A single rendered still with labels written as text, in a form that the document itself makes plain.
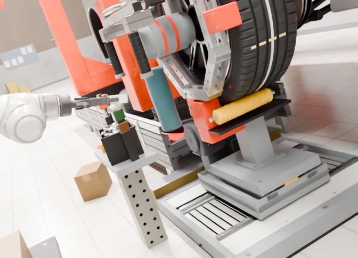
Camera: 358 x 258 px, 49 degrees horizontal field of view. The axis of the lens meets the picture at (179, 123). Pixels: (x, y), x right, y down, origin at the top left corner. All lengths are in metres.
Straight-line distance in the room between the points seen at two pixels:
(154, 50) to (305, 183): 0.79
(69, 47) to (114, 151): 2.42
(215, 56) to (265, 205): 0.61
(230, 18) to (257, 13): 0.12
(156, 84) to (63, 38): 2.37
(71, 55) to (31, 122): 2.81
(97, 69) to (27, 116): 2.86
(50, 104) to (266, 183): 0.82
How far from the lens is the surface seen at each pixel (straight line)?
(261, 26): 1.33
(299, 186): 1.65
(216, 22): 1.22
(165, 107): 1.60
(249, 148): 1.67
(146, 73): 1.28
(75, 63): 3.87
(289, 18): 1.40
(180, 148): 2.20
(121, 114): 1.45
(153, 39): 1.43
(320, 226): 1.56
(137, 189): 1.73
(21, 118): 1.08
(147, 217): 1.78
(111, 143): 1.54
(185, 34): 1.47
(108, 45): 1.61
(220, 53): 1.30
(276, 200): 1.59
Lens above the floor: 0.88
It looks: 14 degrees down
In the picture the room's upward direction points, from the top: 19 degrees counter-clockwise
